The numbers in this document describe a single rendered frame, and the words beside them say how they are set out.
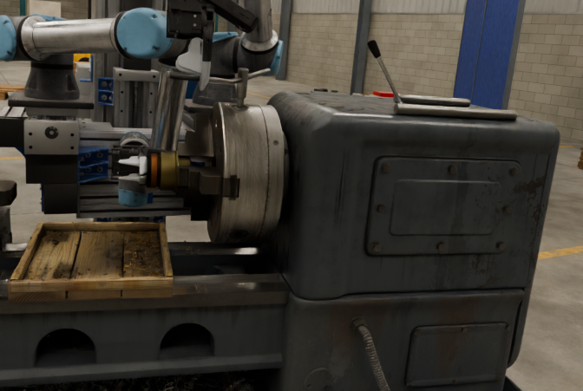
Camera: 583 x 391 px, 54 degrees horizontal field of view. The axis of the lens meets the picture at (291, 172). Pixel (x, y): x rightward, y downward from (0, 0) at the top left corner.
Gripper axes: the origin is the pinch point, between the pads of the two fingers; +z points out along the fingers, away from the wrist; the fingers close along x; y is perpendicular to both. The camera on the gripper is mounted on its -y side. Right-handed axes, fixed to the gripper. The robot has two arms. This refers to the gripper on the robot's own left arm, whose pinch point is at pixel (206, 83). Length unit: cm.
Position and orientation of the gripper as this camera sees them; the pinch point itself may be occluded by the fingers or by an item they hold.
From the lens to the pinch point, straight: 109.4
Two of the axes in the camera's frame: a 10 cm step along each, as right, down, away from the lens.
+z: -0.3, 10.0, 0.1
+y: -9.6, -0.2, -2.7
